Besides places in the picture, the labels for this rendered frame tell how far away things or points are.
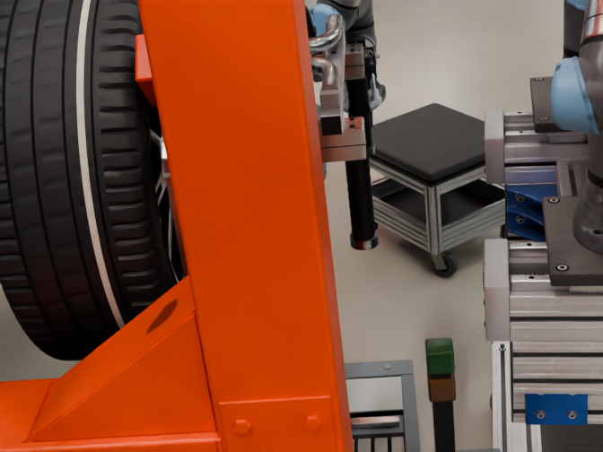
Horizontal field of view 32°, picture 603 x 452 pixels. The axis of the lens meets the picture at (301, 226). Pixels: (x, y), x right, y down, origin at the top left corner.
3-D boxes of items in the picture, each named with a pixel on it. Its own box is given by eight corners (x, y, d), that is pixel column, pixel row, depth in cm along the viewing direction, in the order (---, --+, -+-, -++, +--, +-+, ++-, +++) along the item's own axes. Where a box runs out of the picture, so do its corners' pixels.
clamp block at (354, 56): (314, 73, 185) (310, 45, 183) (364, 69, 184) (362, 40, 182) (313, 83, 181) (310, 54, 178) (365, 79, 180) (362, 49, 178)
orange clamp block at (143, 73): (150, 63, 148) (134, 33, 139) (205, 57, 147) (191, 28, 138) (150, 108, 146) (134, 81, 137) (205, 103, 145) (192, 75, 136)
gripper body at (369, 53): (335, 60, 190) (336, 39, 200) (339, 104, 194) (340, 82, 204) (376, 56, 189) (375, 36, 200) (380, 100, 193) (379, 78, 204)
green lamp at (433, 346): (425, 360, 153) (423, 337, 151) (452, 358, 153) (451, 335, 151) (427, 376, 149) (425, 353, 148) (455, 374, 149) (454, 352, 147)
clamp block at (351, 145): (306, 151, 155) (302, 118, 153) (366, 146, 155) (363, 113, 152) (304, 165, 151) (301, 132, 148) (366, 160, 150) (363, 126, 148)
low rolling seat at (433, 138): (350, 234, 320) (339, 132, 304) (441, 195, 335) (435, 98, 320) (439, 287, 287) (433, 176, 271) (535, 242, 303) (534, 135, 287)
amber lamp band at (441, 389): (427, 386, 155) (425, 365, 153) (454, 386, 155) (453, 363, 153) (429, 404, 152) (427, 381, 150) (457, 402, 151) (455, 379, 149)
